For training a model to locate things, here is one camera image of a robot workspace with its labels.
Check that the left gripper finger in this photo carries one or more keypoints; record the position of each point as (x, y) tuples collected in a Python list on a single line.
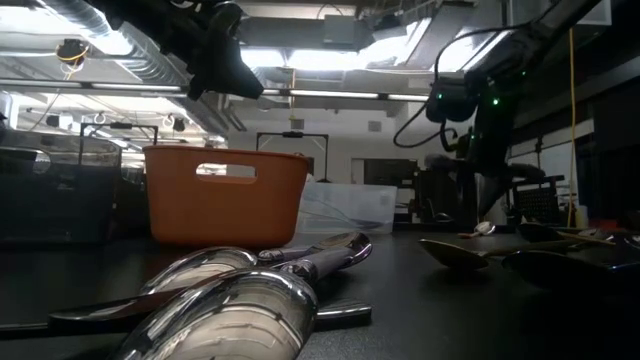
[(225, 80)]

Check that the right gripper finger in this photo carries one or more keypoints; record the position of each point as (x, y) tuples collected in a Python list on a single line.
[(490, 192)]

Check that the gold spoon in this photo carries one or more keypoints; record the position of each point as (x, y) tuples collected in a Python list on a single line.
[(450, 255), (484, 228)]

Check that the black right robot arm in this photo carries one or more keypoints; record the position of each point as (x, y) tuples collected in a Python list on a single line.
[(540, 35)]

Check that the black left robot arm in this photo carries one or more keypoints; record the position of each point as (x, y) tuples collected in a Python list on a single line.
[(140, 15)]

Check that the black cart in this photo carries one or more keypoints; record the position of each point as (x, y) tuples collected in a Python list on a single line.
[(535, 200)]

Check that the black cabinet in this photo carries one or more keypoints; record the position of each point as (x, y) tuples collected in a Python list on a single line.
[(445, 205)]

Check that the orange plastic bin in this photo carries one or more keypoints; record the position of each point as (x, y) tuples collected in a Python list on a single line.
[(210, 215)]

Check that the clear plastic bin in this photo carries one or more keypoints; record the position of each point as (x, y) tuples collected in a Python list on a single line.
[(350, 200)]

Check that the blue-grey plastic bin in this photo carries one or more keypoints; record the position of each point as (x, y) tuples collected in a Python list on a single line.
[(135, 205)]

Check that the smoked transparent plastic bin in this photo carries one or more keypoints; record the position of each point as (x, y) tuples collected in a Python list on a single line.
[(60, 200)]

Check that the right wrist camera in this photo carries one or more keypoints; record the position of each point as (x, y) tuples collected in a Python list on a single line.
[(450, 100)]

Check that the black stand frame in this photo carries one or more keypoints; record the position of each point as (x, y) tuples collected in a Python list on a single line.
[(292, 134), (120, 125)]

